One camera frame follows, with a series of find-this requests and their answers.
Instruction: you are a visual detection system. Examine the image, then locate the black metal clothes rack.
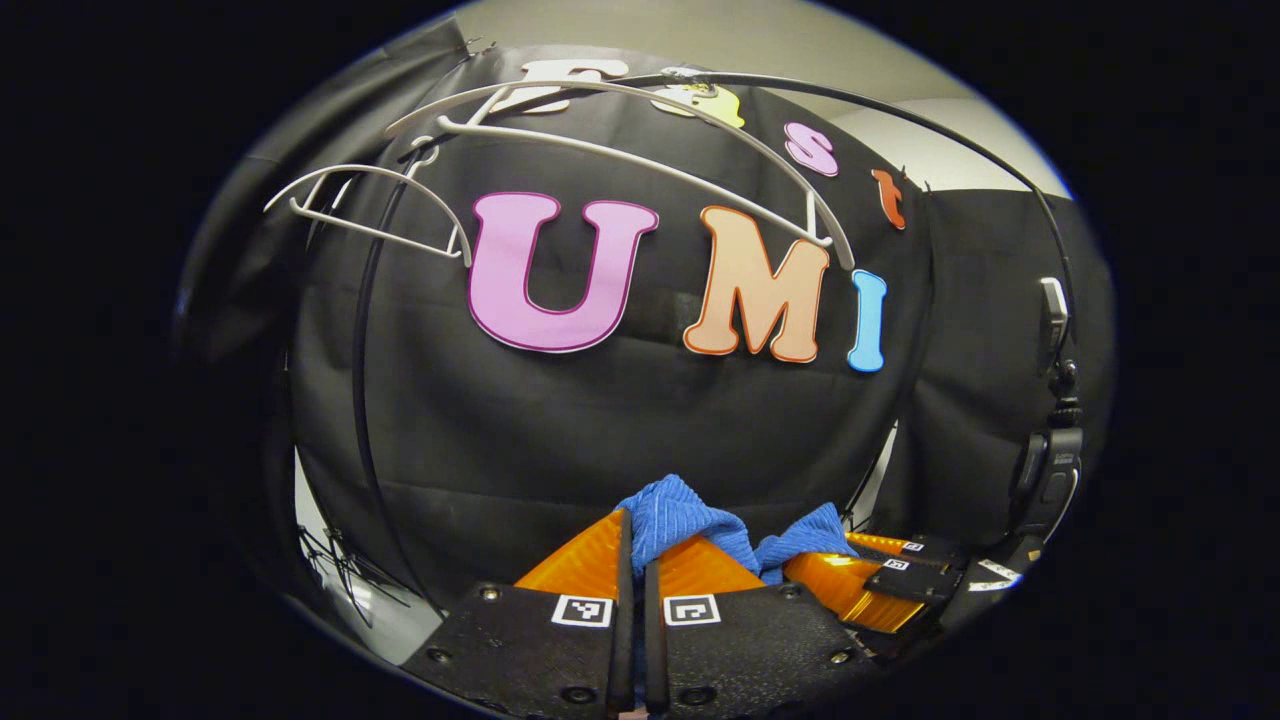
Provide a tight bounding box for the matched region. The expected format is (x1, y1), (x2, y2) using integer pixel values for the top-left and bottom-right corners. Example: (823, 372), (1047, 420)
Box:
(350, 68), (1081, 616)

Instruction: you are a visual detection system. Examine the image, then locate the white plastic hanger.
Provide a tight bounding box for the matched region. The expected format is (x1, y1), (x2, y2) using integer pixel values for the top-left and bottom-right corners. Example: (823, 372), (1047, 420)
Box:
(263, 163), (473, 267)

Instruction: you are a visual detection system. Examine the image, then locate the white hanger with taped hook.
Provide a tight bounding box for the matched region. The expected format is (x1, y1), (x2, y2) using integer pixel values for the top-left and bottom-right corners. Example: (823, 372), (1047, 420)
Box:
(385, 68), (857, 273)

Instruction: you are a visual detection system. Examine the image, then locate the blue corduroy jacket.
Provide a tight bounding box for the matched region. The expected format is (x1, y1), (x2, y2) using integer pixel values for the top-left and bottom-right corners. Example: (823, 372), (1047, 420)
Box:
(614, 473), (859, 586)

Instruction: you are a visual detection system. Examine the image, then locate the black backdrop cloth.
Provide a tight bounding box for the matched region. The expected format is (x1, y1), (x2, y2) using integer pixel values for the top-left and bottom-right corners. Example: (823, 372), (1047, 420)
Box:
(175, 20), (1116, 641)

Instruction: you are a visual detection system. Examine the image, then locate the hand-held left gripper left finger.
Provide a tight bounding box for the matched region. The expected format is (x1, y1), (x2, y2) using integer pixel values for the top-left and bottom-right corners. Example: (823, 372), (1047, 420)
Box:
(398, 508), (638, 719)

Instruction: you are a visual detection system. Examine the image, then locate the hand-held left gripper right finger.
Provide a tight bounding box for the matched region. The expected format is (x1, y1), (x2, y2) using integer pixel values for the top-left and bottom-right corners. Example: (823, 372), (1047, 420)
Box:
(644, 534), (883, 719)

